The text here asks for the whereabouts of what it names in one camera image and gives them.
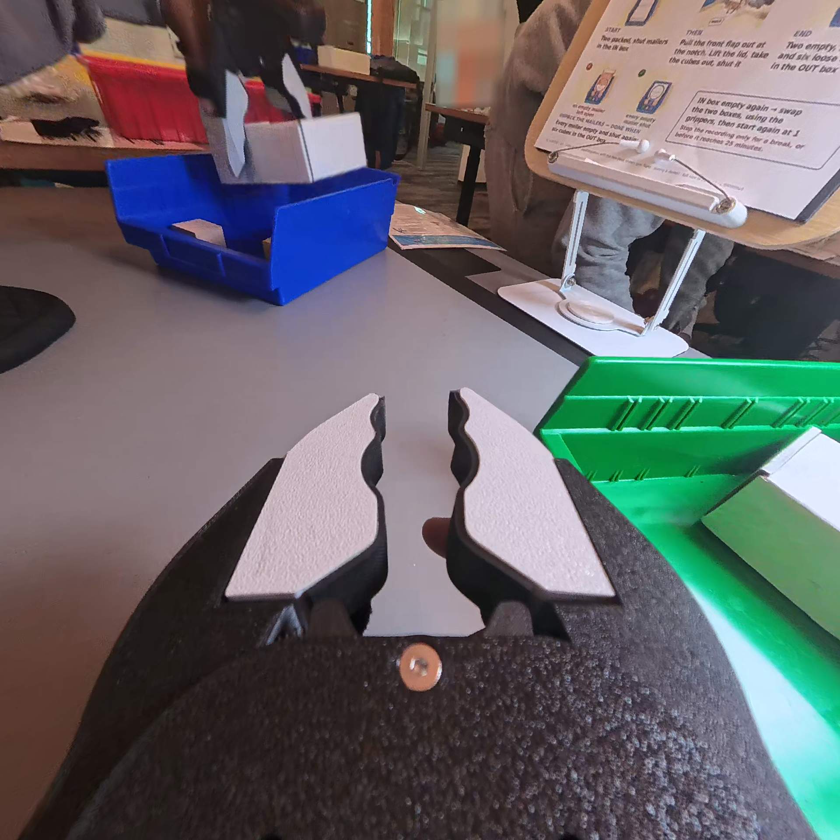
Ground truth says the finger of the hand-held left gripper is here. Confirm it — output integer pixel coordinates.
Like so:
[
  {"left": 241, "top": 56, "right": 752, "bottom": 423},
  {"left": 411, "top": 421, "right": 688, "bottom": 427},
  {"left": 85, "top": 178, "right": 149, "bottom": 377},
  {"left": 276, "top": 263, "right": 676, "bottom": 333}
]
[
  {"left": 206, "top": 69, "right": 258, "bottom": 186},
  {"left": 279, "top": 54, "right": 315, "bottom": 120}
]

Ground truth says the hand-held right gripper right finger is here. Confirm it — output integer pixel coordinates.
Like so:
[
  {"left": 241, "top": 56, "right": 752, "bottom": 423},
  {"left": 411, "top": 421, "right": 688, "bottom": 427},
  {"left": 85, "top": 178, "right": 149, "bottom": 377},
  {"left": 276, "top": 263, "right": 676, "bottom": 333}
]
[{"left": 448, "top": 387, "right": 619, "bottom": 641}]

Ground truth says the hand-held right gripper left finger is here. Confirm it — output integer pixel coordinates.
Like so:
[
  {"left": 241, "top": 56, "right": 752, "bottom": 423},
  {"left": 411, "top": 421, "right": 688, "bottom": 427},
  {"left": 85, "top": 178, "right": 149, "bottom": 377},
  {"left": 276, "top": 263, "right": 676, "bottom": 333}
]
[{"left": 224, "top": 392, "right": 389, "bottom": 637}]

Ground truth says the white cardboard mailer box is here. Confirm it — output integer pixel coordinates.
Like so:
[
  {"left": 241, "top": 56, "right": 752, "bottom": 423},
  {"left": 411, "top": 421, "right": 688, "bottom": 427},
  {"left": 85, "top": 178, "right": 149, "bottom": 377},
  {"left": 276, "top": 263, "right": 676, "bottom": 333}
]
[
  {"left": 701, "top": 425, "right": 840, "bottom": 641},
  {"left": 171, "top": 220, "right": 227, "bottom": 250},
  {"left": 244, "top": 112, "right": 368, "bottom": 185}
]

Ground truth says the green plastic bin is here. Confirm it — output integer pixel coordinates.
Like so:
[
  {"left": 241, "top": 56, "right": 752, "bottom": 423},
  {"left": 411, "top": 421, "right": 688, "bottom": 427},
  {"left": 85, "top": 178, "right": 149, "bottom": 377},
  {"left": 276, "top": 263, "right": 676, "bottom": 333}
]
[{"left": 535, "top": 356, "right": 840, "bottom": 729}]

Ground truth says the blue plastic bin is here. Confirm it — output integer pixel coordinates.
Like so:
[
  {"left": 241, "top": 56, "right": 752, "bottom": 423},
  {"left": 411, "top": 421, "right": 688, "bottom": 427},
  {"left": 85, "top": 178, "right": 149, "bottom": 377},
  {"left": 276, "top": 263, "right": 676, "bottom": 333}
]
[{"left": 105, "top": 154, "right": 401, "bottom": 307}]

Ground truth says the person's left hand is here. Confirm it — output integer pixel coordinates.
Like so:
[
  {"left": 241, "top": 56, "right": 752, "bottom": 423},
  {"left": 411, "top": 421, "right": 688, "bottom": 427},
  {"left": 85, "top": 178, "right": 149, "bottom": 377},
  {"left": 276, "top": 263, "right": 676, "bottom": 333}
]
[{"left": 161, "top": 0, "right": 221, "bottom": 116}]

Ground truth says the wooden office table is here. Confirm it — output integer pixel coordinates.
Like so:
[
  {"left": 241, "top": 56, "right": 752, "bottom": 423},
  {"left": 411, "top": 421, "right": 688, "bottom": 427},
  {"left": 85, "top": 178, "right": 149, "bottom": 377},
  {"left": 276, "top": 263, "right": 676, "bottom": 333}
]
[
  {"left": 425, "top": 101, "right": 490, "bottom": 227},
  {"left": 298, "top": 62, "right": 421, "bottom": 168}
]

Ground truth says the red plastic bin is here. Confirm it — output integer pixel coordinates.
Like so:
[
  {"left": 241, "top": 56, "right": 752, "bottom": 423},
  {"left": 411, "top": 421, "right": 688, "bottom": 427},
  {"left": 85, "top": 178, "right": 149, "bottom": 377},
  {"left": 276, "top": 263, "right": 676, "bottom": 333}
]
[{"left": 79, "top": 54, "right": 322, "bottom": 144}]

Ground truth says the dark cloth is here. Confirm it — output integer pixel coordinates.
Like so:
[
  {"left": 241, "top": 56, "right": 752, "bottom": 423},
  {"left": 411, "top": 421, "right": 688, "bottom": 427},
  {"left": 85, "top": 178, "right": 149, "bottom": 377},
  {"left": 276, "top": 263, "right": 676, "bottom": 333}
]
[{"left": 29, "top": 117, "right": 102, "bottom": 140}]

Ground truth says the blue and white pamphlet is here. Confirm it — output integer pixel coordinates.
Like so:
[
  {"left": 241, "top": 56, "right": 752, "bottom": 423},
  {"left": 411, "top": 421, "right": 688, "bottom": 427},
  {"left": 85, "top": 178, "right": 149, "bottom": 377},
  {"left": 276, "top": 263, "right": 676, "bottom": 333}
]
[{"left": 388, "top": 202, "right": 506, "bottom": 252}]

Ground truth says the person's pale shirt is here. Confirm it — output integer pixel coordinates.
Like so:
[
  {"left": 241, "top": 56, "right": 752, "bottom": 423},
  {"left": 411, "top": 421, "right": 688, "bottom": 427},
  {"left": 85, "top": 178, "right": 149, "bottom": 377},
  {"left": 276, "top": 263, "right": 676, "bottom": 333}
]
[{"left": 0, "top": 0, "right": 109, "bottom": 89}]

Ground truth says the wooden document stand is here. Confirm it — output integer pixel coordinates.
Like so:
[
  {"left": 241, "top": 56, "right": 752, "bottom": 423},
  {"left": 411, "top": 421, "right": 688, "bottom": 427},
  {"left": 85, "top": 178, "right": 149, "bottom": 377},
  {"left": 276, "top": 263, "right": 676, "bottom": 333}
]
[{"left": 497, "top": 0, "right": 840, "bottom": 358}]

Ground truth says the black textured mat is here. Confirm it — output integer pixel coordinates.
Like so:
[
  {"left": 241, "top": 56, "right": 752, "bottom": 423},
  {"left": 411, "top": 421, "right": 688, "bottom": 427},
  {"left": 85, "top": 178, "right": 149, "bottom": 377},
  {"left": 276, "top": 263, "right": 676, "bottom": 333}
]
[{"left": 0, "top": 285, "right": 77, "bottom": 375}]

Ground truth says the printed instruction sheet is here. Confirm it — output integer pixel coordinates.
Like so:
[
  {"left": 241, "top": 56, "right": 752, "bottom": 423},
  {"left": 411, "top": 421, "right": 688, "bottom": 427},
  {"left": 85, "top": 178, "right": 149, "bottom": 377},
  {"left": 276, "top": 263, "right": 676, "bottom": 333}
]
[{"left": 535, "top": 0, "right": 840, "bottom": 221}]

